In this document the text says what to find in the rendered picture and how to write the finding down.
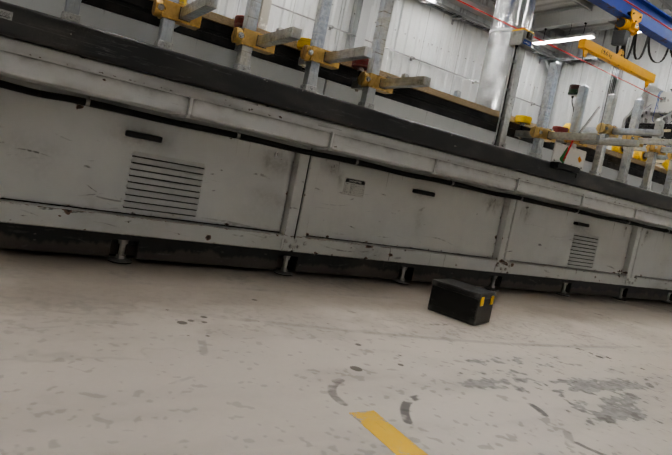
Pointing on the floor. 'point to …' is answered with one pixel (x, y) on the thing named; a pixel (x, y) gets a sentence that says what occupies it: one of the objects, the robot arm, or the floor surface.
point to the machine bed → (284, 182)
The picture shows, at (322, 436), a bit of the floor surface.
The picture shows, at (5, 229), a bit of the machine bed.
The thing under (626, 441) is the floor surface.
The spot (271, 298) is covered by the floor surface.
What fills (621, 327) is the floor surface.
